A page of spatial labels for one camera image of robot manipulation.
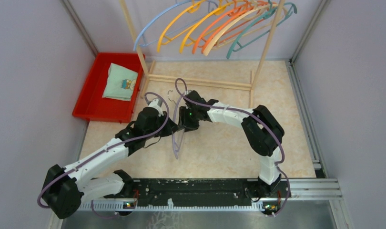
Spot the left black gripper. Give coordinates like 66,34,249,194
145,111,180,140

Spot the purple hanger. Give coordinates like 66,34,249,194
167,90,184,160

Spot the cream hanger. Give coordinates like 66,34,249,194
203,0,290,57

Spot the yellow hanger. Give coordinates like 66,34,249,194
156,0,205,52
179,0,247,54

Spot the teal hanger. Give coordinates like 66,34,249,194
226,0,298,60

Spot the orange hanger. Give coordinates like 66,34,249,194
180,0,270,55
196,0,277,56

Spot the blue hanger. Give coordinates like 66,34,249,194
134,0,219,56

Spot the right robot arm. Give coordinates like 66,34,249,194
177,91,284,197

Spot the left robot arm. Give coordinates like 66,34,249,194
37,107,183,219

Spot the wooden hanger rack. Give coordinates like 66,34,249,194
119,0,286,104

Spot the light green cloth pouch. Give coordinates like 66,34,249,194
102,63,138,101

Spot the red plastic tray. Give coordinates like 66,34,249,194
72,52,143,123

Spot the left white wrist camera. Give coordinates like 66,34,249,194
148,98,163,110

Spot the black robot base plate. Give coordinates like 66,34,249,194
107,178,291,207

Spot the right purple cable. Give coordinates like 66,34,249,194
174,78,292,217

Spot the grey cable duct rail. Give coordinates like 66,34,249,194
77,178,342,212

